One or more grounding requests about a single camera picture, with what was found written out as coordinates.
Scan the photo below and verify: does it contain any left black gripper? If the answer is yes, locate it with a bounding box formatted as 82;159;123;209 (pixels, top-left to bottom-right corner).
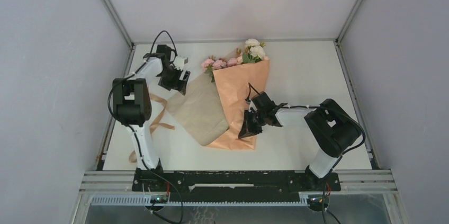
159;66;190;96

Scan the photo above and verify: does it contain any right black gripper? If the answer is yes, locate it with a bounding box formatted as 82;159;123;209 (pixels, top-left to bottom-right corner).
239;109;267;139

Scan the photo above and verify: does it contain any pink rose stem bunch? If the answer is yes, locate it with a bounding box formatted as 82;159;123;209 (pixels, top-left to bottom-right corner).
201;56;243;83

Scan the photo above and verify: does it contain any beige wrapping paper sheet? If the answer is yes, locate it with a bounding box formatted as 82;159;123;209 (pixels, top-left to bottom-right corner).
167;59;270;150

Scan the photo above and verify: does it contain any white rose stem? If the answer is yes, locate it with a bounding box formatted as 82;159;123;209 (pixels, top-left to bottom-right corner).
243;39;267;58

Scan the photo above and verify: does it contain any tan ribbon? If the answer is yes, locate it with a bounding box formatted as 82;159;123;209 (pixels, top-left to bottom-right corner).
127;93;175;169

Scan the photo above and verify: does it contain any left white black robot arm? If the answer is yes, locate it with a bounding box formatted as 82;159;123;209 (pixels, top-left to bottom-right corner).
107;44;190;191

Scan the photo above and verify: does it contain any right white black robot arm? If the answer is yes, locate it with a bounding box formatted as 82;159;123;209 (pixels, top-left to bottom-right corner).
238;92;366;190

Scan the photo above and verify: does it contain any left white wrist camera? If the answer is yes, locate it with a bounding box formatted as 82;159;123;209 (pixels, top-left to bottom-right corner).
173;56;188;70

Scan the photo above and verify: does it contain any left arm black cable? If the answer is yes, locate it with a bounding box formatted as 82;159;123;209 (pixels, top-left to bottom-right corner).
106;30;185;224

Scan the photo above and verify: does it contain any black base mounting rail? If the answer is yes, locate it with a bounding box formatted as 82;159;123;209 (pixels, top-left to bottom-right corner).
131;169;342;202

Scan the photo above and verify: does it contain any white slotted cable duct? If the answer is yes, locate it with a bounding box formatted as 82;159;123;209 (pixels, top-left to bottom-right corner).
91;194;309;207

